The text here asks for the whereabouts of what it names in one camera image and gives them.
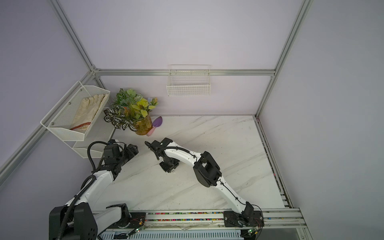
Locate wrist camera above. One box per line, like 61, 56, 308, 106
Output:
147, 138, 173, 156
104, 144, 122, 159

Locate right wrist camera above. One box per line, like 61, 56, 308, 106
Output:
147, 138, 173, 156

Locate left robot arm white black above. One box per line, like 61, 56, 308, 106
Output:
49, 140, 139, 240

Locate purple pink garden trowel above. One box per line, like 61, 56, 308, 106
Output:
146, 117, 163, 137

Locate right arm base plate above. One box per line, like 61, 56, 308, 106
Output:
223, 211, 265, 228

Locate potted plant amber vase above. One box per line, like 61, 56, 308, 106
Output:
104, 89, 159, 136

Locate white wire wall basket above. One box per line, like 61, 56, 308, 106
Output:
167, 65, 211, 97

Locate white mesh wall shelf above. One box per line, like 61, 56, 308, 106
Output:
41, 82, 115, 159

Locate beige work gloves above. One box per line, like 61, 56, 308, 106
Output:
70, 94, 108, 133

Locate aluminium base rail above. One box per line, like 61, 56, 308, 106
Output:
58, 208, 307, 232

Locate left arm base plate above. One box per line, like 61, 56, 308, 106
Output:
108, 212, 147, 229

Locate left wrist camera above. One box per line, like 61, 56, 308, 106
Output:
104, 144, 122, 159

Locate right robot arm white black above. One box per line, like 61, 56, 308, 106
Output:
145, 138, 254, 227

